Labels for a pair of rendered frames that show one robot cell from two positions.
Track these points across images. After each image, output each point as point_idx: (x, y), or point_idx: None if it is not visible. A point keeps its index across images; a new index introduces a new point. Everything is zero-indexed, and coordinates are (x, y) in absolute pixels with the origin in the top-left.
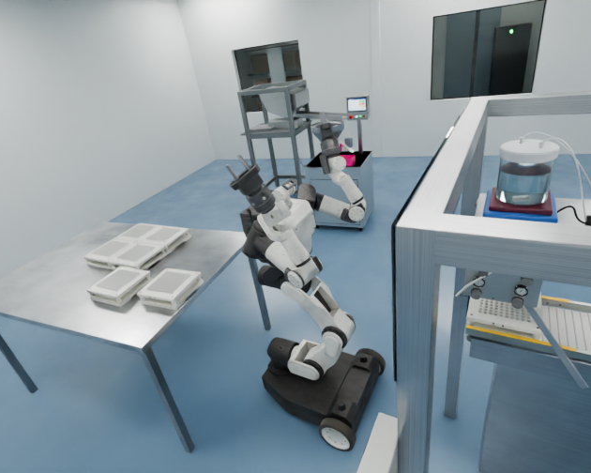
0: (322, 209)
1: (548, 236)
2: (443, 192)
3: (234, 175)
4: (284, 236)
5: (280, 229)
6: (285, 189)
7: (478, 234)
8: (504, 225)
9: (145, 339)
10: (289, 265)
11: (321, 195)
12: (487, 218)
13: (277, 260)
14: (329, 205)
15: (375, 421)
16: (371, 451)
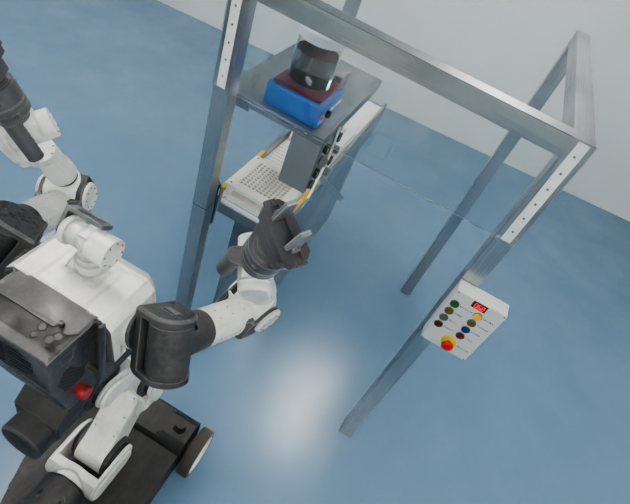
0: (46, 231)
1: (590, 117)
2: (544, 115)
3: (303, 243)
4: None
5: (151, 301)
6: (105, 230)
7: (594, 130)
8: (583, 120)
9: None
10: (247, 315)
11: (27, 207)
12: (576, 120)
13: (233, 328)
14: (53, 214)
15: (466, 294)
16: (488, 303)
